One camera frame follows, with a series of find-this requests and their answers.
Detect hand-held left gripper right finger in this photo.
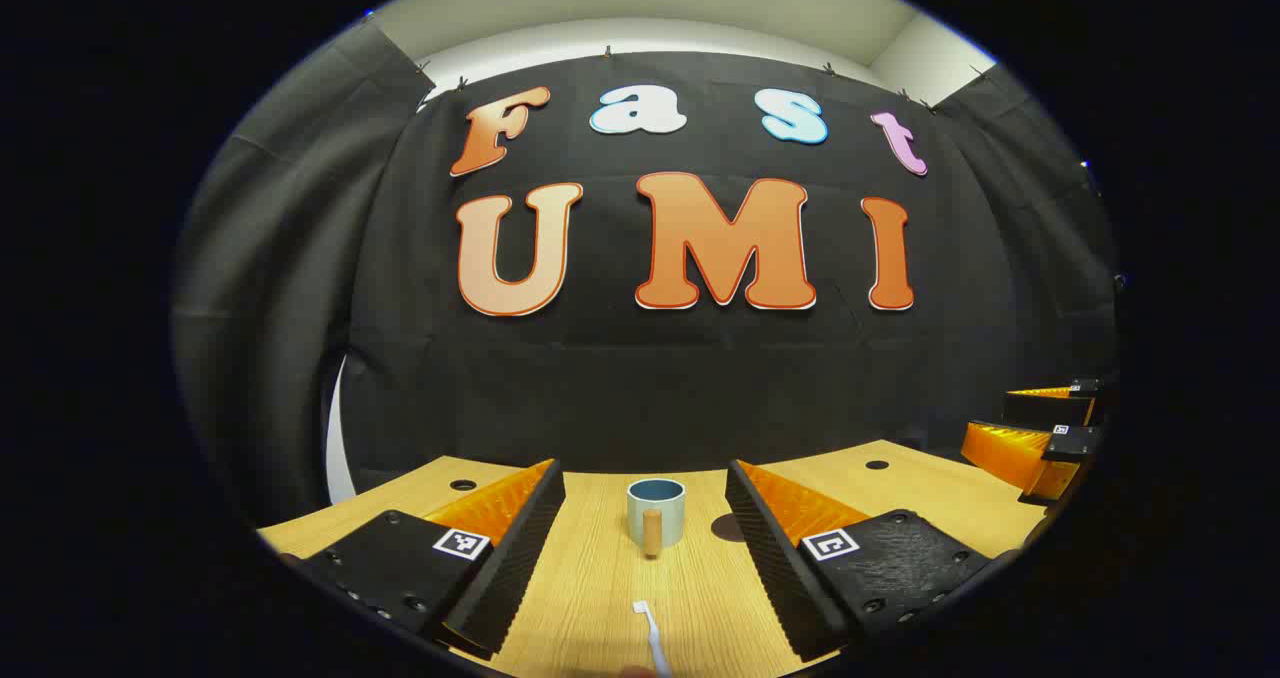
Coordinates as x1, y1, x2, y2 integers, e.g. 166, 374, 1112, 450
725, 458, 1021, 662

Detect black backdrop cloth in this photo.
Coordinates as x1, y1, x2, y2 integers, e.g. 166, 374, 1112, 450
170, 13, 1121, 529

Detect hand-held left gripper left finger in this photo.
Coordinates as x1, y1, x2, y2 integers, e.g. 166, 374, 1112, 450
283, 458, 567, 662

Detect wooden desktop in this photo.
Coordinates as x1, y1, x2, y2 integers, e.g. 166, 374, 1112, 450
257, 440, 1048, 678

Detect white toothbrush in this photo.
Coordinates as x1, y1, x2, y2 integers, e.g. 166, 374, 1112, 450
632, 600, 673, 678

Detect light blue cup wooden handle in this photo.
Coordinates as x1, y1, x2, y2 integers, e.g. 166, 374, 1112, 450
627, 478, 687, 559

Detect white panel behind cloth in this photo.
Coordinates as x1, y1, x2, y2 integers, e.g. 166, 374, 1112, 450
325, 353, 358, 506

